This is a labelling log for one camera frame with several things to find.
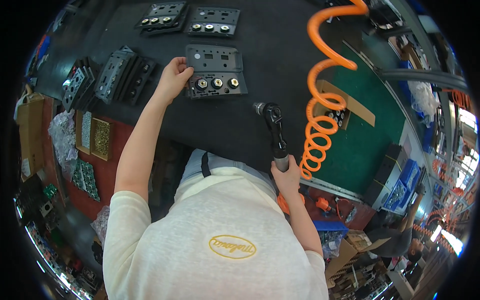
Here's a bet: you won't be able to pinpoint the person's left hand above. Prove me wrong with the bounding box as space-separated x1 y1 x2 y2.
155 57 194 105

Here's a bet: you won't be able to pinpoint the person's right hand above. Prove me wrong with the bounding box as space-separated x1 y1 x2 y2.
271 154 302 200

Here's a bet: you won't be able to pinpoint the black pneumatic ratchet wrench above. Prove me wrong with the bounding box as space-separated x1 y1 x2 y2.
252 102 290 173

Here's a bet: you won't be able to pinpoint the grey terminal panel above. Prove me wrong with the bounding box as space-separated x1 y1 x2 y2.
184 7 241 38
185 44 248 100

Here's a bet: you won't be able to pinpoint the orange power screwdriver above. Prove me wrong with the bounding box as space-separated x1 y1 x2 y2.
314 197 338 218

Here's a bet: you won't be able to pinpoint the person's legs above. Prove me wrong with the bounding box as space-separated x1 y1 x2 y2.
179 148 277 188

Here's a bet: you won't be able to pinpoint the green table mat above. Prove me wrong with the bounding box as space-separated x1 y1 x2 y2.
300 41 408 196

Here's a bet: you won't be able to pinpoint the cardboard box of black knobs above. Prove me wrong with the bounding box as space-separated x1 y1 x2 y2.
313 79 376 131

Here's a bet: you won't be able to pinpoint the blue bin with bags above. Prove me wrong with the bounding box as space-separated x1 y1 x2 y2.
313 220 350 260

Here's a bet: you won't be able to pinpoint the stack of black boxes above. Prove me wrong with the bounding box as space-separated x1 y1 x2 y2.
363 142 404 208

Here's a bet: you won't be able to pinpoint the person's body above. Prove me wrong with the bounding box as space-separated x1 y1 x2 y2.
102 161 330 300

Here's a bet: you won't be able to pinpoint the heap of cardboard cartons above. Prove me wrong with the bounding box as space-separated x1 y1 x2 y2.
324 229 391 291

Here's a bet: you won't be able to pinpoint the blue crate of parts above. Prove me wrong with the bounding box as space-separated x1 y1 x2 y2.
382 159 421 211

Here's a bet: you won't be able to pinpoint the white plastic bag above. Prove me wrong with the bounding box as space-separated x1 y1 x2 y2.
407 80 440 127

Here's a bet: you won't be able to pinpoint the row of background workbenches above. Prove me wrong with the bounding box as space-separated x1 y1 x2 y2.
427 88 480 244

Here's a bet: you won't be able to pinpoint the cardboard box of brass nuts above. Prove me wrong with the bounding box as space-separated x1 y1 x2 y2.
91 117 115 162

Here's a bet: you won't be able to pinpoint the row of upright grey panels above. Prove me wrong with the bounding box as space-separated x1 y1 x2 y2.
94 46 157 107

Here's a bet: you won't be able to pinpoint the stack of grey terminal panels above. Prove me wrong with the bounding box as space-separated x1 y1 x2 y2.
134 1 189 37

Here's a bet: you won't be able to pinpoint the pile of green circuit boards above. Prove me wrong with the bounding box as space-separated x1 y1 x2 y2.
72 157 101 202

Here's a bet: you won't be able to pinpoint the cardboard box of silver screws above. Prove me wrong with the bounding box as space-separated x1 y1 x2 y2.
75 110 94 155

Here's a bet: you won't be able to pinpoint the row of upright black panels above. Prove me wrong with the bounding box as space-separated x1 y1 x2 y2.
61 57 102 112

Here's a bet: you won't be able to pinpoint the crumpled clear plastic bag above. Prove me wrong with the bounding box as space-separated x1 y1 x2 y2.
48 109 79 183

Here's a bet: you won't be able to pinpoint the shelf of assorted parts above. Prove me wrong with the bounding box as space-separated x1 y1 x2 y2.
14 180 106 300

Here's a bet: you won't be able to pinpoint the brown cardboard carton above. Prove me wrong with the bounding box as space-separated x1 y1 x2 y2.
14 91 46 183

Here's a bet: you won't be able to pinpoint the orange coiled air hose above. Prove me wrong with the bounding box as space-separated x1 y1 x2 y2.
277 0 370 215

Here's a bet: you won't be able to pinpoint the black overhead rail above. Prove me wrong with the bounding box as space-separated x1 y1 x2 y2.
374 67 469 93

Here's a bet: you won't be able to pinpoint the black machine frame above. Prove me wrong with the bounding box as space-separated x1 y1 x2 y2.
325 0 415 38

